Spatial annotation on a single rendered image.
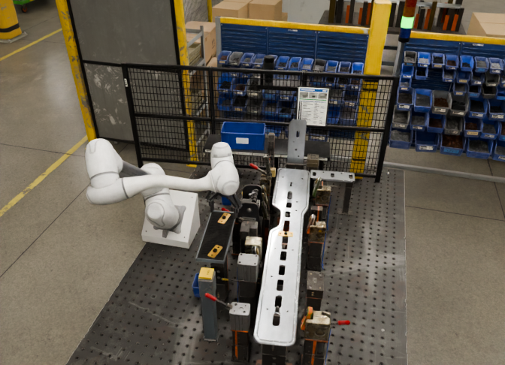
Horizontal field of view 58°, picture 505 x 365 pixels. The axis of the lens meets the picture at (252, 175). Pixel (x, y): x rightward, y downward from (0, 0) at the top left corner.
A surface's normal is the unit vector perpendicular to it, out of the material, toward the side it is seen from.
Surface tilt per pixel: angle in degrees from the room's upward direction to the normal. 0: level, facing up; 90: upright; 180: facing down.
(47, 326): 0
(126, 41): 92
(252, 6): 90
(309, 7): 90
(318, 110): 90
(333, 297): 0
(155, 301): 0
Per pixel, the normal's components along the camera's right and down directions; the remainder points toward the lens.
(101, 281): 0.00, -0.82
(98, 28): -0.29, 0.55
